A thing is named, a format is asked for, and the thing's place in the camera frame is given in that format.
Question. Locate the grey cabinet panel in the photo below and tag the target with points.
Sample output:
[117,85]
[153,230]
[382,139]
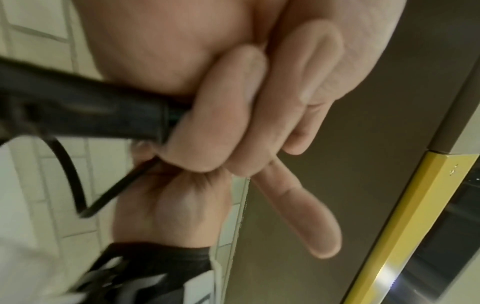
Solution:
[375,148]

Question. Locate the person's left hand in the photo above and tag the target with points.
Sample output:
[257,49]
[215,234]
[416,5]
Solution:
[161,44]

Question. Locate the dark glass appliance door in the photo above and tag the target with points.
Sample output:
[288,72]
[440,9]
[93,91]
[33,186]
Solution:
[446,237]

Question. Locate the person's right hand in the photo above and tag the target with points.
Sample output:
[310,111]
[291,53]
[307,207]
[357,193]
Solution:
[176,207]

